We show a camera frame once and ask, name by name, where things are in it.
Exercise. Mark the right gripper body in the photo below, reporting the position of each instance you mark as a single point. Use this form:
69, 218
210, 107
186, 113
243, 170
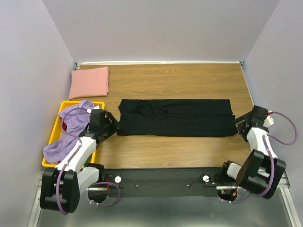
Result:
242, 132

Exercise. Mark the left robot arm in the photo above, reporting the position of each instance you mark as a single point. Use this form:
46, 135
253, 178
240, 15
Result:
62, 185

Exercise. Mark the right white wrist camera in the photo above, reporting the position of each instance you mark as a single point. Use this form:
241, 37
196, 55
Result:
269, 120

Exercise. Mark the black t-shirt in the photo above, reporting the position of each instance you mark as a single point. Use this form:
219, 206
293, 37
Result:
177, 117

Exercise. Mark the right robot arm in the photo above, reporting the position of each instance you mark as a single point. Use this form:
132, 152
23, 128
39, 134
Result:
261, 172

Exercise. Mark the lavender t-shirt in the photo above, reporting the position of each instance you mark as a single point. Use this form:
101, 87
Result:
76, 119

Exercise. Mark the pink folded t-shirt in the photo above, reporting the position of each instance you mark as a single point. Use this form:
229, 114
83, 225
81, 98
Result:
89, 83

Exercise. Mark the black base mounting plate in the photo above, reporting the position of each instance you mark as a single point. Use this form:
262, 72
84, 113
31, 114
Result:
161, 182

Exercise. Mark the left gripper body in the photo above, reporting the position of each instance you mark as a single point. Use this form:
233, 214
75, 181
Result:
108, 129

